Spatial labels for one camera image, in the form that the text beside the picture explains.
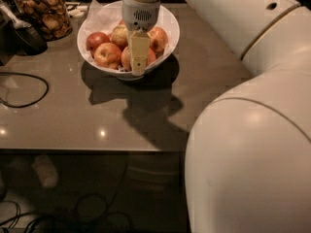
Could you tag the right red-yellow apple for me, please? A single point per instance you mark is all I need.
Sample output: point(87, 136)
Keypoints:
point(159, 39)

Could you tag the small white items behind bowl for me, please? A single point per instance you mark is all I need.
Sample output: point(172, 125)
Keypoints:
point(76, 10)

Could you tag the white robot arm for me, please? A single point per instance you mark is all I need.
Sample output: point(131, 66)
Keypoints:
point(248, 157)

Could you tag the black appliance with silver handle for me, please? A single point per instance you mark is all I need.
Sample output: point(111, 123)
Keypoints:
point(17, 36)

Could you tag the white ceramic bowl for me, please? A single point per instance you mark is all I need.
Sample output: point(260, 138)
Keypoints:
point(120, 72)

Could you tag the glass jar of dried chips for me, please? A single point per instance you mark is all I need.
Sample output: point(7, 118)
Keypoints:
point(49, 16)

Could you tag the center yellow-green apple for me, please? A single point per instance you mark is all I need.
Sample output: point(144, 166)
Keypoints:
point(119, 36)

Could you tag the red apple under front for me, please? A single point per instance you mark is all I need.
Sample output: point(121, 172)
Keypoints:
point(151, 57)

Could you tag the left red apple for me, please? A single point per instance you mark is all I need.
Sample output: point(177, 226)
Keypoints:
point(94, 40)

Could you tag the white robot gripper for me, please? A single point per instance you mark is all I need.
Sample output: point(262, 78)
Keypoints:
point(140, 16)

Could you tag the yellow-red apple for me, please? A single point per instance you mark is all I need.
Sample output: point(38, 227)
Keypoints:
point(108, 55)
point(125, 59)

